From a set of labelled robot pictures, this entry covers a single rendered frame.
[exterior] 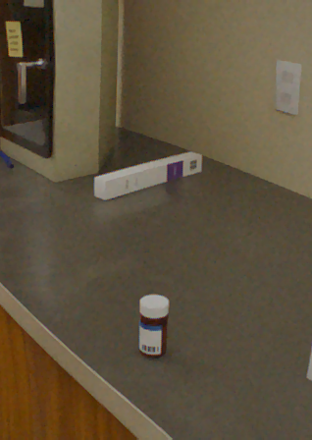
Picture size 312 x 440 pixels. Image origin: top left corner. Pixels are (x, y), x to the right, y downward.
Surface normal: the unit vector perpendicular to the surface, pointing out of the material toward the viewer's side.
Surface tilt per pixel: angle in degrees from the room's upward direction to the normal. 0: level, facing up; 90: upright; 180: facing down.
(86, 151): 90
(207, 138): 90
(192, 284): 0
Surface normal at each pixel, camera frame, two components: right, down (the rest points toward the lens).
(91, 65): 0.61, 0.31
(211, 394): 0.02, -0.93
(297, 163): -0.79, 0.21
